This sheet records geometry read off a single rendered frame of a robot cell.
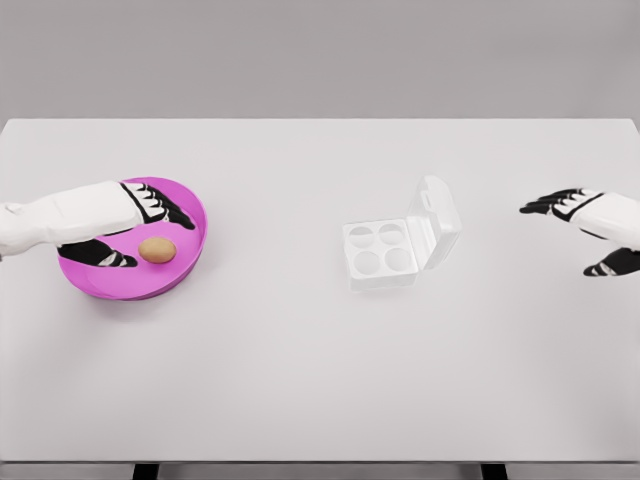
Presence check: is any clear plastic egg box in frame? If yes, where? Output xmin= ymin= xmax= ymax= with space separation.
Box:
xmin=341 ymin=174 xmax=463 ymax=295

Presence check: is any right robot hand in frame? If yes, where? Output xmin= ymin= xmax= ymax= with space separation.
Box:
xmin=518 ymin=187 xmax=640 ymax=278

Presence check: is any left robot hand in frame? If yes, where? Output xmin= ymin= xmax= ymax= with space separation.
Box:
xmin=43 ymin=180 xmax=197 ymax=270

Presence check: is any brown egg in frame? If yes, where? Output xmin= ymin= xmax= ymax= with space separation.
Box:
xmin=137 ymin=237 xmax=177 ymax=264

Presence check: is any pink round plate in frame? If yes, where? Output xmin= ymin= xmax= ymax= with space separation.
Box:
xmin=57 ymin=175 xmax=209 ymax=302

